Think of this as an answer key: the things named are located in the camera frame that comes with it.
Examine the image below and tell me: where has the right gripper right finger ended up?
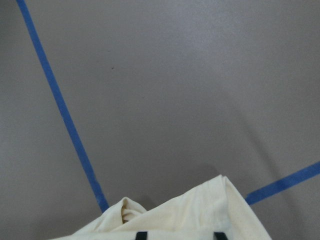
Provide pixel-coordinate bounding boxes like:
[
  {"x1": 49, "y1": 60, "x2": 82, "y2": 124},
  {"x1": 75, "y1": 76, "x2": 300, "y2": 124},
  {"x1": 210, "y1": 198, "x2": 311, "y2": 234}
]
[{"x1": 213, "y1": 231, "x2": 227, "y2": 240}]

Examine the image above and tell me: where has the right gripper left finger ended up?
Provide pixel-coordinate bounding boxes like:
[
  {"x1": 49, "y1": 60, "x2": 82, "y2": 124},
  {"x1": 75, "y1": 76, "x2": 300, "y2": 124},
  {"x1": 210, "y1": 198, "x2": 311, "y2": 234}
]
[{"x1": 135, "y1": 231, "x2": 148, "y2": 240}]

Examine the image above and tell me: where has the cream long-sleeve California shirt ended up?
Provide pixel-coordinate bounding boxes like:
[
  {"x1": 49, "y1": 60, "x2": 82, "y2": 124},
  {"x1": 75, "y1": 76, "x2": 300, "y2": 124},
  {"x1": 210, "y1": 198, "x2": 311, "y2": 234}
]
[{"x1": 64, "y1": 175, "x2": 271, "y2": 240}]

